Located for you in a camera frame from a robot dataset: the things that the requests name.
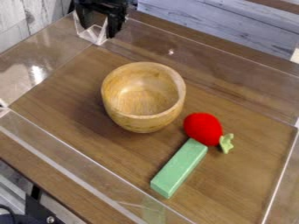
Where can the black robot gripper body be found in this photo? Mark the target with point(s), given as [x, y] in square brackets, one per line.
[105, 6]

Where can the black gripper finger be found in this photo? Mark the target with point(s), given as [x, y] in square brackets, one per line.
[115, 20]
[84, 14]

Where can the red plush strawberry toy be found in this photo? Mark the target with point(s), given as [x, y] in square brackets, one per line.
[203, 127]

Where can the wooden bowl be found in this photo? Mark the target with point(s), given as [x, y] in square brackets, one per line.
[143, 95]

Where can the green rectangular block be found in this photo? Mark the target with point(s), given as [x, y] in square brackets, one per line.
[176, 170]

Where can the clear acrylic corner bracket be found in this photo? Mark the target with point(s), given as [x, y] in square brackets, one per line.
[96, 33]

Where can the clear acrylic tray wall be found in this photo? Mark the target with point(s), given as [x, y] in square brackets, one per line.
[95, 167]

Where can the black metal table bracket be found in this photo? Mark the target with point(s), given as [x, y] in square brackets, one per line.
[21, 207]

